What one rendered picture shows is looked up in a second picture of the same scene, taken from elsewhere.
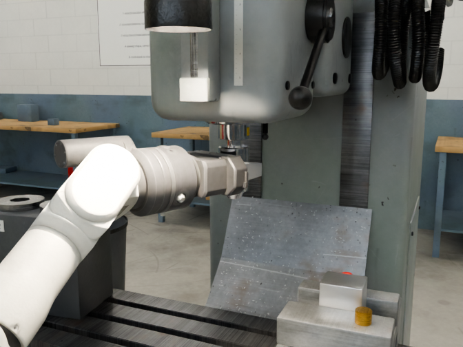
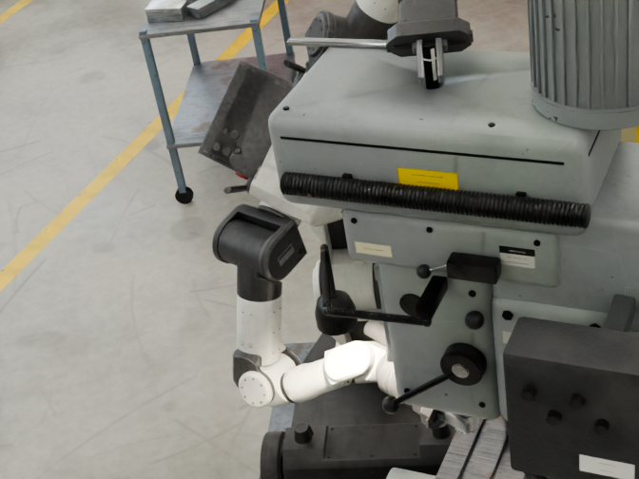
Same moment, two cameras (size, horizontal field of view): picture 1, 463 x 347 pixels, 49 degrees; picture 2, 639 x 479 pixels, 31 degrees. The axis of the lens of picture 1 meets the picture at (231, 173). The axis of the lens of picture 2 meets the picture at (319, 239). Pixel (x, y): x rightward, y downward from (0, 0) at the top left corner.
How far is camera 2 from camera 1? 2.12 m
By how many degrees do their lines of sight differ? 89
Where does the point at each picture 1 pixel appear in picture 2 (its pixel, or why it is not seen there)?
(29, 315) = (294, 392)
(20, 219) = not seen: hidden behind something
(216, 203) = not seen: outside the picture
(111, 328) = (493, 441)
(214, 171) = not seen: hidden behind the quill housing
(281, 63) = (398, 375)
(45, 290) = (305, 388)
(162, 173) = (382, 378)
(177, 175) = (391, 386)
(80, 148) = (371, 332)
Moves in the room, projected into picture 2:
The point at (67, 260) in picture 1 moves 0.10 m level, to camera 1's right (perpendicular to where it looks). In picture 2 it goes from (320, 383) to (320, 418)
